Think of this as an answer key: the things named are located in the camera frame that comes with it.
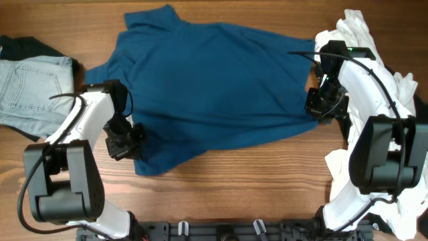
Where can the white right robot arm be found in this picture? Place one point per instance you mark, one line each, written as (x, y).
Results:
(389, 154)

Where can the folded light blue jeans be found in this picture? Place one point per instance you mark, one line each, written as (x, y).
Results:
(31, 90)

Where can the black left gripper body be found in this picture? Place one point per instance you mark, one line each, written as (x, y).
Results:
(124, 138)

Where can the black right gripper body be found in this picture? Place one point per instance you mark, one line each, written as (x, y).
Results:
(328, 101)

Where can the dark blue t-shirt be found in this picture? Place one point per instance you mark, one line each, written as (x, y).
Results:
(198, 87)

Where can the white printed t-shirt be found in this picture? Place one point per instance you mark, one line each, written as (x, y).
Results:
(401, 216)

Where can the folded black garment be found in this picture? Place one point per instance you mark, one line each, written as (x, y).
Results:
(20, 48)

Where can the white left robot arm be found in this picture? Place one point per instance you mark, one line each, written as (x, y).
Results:
(63, 189)

